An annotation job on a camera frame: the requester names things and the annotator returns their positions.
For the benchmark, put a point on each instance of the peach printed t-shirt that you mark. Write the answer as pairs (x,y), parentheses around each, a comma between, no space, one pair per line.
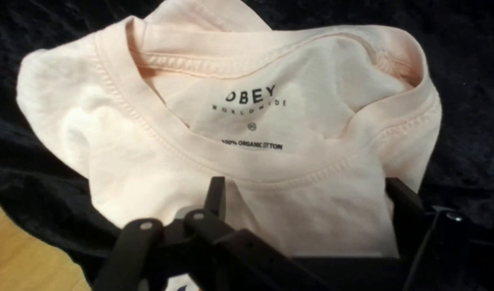
(306,126)

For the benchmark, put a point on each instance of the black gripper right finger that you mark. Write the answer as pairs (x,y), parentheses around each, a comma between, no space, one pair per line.
(432,240)

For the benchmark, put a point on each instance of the black table cloth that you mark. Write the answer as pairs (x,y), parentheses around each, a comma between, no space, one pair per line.
(53,240)

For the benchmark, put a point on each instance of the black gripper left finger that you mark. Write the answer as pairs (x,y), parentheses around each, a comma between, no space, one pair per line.
(201,244)

